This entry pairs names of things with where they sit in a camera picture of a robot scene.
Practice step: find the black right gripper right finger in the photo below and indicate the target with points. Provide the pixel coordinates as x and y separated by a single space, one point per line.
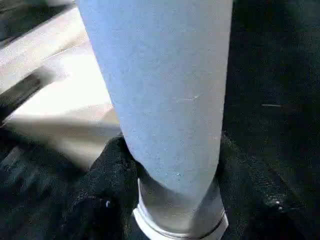
262 195

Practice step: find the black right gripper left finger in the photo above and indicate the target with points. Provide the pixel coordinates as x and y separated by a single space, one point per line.
105 195

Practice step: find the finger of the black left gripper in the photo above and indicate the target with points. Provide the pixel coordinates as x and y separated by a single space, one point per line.
20 90

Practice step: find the white plastic table top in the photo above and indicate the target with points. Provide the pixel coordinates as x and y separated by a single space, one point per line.
62 100

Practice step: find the white plastic table leg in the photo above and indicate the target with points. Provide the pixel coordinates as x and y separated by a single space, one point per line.
162 87

